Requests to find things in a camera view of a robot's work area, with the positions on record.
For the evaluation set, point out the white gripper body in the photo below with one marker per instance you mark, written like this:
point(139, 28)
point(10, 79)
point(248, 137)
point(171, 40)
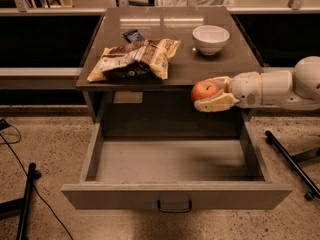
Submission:
point(247, 89)

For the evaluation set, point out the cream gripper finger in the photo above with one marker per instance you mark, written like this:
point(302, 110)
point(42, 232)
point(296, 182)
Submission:
point(222, 82)
point(221, 103)

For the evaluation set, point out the red apple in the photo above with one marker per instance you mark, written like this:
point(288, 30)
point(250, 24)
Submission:
point(203, 89)

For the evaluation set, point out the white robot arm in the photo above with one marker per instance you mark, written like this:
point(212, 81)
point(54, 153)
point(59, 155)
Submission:
point(293, 89)

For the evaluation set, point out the grey cabinet with top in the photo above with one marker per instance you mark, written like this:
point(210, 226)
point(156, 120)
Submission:
point(166, 109)

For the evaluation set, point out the open grey top drawer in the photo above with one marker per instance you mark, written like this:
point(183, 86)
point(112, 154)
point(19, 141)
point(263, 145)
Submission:
point(214, 172)

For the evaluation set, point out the white ceramic bowl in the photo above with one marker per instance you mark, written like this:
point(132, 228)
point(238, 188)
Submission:
point(210, 39)

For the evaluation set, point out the yellow brown chip bag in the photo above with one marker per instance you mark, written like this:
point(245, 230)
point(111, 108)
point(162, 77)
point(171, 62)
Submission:
point(139, 59)

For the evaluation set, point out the black stand leg right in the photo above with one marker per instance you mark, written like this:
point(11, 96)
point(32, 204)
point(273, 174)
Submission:
point(294, 161)

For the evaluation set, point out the black stand leg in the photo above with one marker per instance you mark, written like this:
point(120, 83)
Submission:
point(20, 207)
point(294, 161)

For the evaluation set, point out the white label sticker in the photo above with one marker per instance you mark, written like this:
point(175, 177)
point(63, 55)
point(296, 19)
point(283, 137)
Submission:
point(128, 97)

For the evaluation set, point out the small blue snack packet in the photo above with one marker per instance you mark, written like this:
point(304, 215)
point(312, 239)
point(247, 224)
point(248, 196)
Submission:
point(133, 36)

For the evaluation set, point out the black stand leg left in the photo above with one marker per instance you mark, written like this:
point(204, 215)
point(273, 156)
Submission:
point(20, 207)

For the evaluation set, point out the black drawer handle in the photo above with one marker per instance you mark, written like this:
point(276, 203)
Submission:
point(174, 207)

